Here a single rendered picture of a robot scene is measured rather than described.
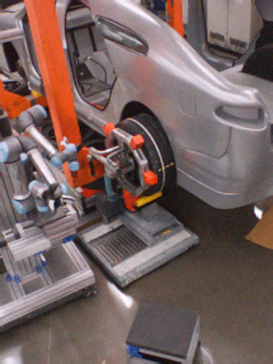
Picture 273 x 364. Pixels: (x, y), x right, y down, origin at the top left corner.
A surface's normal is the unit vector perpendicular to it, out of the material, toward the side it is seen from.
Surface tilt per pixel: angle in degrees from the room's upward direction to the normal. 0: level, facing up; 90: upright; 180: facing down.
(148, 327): 0
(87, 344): 0
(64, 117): 90
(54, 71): 90
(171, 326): 0
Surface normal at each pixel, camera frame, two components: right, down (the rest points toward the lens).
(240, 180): -0.05, 0.72
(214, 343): -0.11, -0.82
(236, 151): -0.31, 0.55
